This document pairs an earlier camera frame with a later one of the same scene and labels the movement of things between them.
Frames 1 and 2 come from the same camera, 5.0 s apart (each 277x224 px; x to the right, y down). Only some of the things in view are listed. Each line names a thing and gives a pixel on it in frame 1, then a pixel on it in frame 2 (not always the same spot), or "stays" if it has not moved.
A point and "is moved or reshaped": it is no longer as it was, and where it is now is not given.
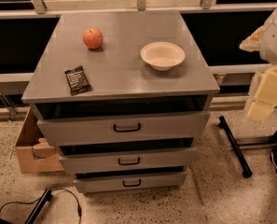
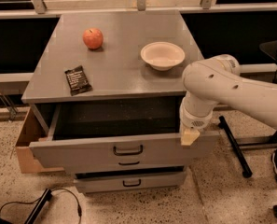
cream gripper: [275, 38] → [194, 121]
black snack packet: [77, 81] stays
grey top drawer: [189, 125] is moved or reshaped
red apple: [92, 37] stays
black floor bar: [40, 205] stays
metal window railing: [37, 7] stays
